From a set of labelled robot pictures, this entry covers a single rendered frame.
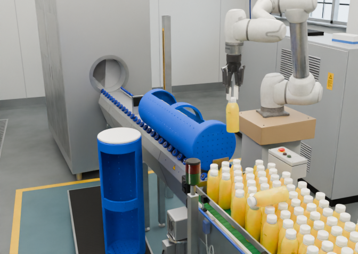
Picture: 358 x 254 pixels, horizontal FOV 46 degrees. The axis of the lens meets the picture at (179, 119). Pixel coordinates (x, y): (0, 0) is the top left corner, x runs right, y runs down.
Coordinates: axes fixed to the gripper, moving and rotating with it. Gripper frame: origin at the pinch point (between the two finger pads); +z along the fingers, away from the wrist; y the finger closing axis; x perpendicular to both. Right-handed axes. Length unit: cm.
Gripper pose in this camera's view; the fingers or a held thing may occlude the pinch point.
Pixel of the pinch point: (232, 93)
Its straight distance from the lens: 215.6
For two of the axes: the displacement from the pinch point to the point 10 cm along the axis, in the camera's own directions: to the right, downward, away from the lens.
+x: 4.8, 2.9, -8.3
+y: -8.8, 1.6, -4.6
